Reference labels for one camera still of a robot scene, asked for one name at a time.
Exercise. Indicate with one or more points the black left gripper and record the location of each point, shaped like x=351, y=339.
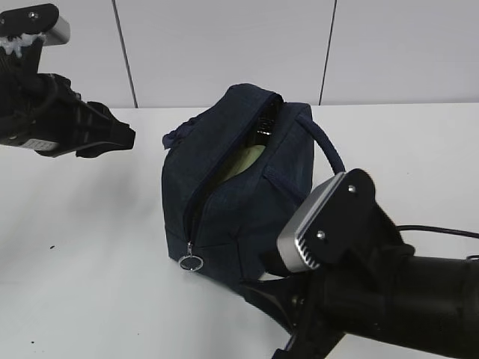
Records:
x=40, y=112

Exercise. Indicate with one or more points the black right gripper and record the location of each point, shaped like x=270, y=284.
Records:
x=318, y=308

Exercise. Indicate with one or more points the navy insulated lunch bag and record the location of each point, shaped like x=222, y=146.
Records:
x=221, y=230

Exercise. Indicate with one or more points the green lid glass container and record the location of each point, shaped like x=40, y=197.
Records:
x=239, y=162

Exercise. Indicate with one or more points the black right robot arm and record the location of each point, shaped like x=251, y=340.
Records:
x=423, y=303

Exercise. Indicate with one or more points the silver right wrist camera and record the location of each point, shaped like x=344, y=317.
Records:
x=325, y=226

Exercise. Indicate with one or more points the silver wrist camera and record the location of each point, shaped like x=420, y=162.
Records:
x=325, y=226
x=37, y=19

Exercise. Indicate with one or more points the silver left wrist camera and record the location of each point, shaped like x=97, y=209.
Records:
x=37, y=19

